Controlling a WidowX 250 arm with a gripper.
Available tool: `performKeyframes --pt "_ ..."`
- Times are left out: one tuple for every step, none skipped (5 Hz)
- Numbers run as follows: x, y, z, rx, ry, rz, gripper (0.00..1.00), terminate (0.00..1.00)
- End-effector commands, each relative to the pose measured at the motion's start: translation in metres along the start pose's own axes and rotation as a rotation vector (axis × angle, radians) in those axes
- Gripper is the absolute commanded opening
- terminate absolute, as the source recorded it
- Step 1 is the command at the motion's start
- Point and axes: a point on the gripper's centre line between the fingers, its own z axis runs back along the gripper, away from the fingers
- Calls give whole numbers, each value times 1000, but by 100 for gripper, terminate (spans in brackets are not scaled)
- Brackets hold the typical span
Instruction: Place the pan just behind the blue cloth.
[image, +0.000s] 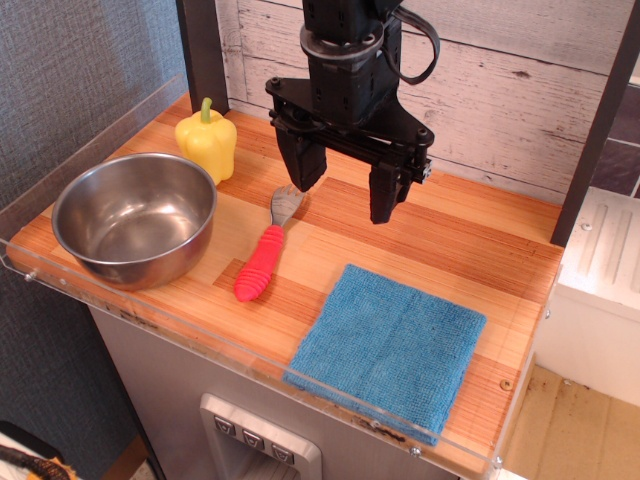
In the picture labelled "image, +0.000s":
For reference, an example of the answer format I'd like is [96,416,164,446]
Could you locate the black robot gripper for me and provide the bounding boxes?
[265,33,433,224]

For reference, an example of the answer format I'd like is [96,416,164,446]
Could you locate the stainless steel bowl pan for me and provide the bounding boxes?
[52,153,217,291]

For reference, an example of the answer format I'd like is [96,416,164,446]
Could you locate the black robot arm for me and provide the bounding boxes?
[265,1,440,224]

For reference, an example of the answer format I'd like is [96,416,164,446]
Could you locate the blue folded cloth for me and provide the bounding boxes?
[283,264,487,446]

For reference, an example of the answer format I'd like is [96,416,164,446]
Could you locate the yellow bell pepper toy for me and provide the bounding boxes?
[175,97,237,185]

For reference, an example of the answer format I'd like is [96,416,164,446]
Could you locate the clear acrylic table guard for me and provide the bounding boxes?
[0,74,561,477]

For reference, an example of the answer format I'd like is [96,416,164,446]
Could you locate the grey toy fridge cabinet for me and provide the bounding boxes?
[91,308,488,479]

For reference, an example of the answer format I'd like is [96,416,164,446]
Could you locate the silver dispenser button panel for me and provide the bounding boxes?
[200,393,323,479]

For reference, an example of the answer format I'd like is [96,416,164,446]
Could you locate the white toy sink unit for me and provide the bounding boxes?
[534,188,639,405]

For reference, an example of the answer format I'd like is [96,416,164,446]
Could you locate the black orange object corner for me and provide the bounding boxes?
[1,420,78,479]

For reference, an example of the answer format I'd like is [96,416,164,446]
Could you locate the red handled metal spork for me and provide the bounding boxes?
[234,184,305,302]

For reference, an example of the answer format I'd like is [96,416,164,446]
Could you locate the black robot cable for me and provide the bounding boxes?
[384,6,441,86]

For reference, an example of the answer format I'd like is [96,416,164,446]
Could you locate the dark left shelf post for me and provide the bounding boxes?
[176,0,229,114]

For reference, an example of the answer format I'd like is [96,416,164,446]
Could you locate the dark shelf post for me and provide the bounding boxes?
[550,0,639,247]
[176,0,229,114]

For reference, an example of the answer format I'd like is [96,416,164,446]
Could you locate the dark right shelf post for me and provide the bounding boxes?
[550,0,639,247]

